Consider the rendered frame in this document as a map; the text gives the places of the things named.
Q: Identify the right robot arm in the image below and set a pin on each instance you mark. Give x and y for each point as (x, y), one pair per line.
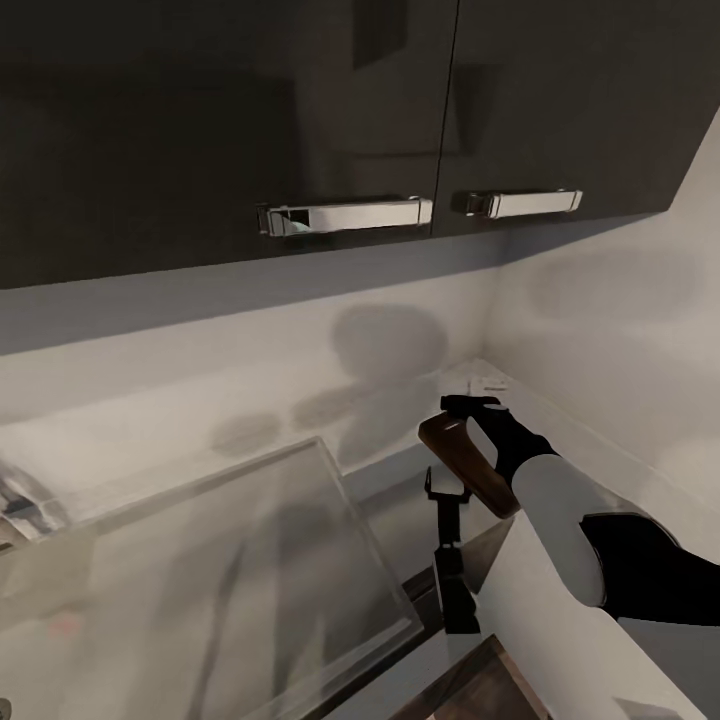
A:
(609, 552)

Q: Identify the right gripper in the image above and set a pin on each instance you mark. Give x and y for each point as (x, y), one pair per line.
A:
(457, 405)

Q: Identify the drop in sink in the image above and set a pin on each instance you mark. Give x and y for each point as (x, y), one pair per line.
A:
(254, 593)

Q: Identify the cabinet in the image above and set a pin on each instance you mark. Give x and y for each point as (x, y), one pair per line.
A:
(139, 136)

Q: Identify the cutting board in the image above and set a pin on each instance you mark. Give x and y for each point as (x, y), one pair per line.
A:
(456, 447)

